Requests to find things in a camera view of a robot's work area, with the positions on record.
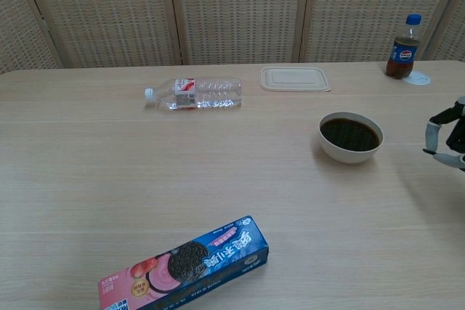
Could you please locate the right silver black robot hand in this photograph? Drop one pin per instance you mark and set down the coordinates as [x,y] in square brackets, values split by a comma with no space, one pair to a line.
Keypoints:
[454,157]

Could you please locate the black plastic spoon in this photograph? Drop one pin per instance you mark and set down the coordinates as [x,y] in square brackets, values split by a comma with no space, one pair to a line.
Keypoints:
[428,151]

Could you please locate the white bowl with dark liquid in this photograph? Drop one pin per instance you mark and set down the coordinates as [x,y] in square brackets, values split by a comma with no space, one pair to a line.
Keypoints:
[350,137]

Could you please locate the cola bottle with blue cap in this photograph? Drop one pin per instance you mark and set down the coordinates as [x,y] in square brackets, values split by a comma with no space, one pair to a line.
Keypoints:
[401,56]

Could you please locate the clear plastic water bottle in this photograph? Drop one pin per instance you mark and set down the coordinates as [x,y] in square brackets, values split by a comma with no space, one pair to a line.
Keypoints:
[203,94]

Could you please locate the white round table disc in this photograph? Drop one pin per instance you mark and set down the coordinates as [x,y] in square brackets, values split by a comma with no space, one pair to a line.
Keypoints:
[421,79]

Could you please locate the clear plastic container lid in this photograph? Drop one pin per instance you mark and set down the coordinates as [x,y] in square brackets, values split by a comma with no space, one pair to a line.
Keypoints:
[295,78]

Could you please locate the wooden rattan folding screen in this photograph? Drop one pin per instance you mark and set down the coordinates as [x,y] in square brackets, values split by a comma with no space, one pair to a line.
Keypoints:
[232,12]

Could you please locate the blue pink cookie box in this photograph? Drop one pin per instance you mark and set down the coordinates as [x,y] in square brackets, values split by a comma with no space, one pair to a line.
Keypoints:
[189,266]

